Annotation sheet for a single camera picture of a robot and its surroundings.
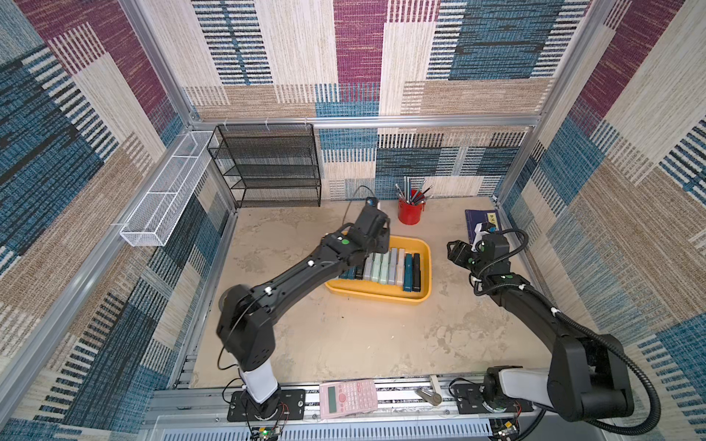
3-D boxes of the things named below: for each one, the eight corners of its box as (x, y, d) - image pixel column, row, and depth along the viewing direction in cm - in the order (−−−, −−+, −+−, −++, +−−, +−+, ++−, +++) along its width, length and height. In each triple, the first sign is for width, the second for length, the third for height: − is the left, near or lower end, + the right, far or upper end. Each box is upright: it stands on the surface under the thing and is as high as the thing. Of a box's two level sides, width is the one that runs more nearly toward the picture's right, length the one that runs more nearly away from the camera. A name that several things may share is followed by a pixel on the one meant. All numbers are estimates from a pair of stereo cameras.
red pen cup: (399, 224, 116) (401, 211, 110) (397, 212, 120) (399, 199, 114) (423, 224, 116) (426, 211, 110) (420, 212, 120) (424, 198, 114)
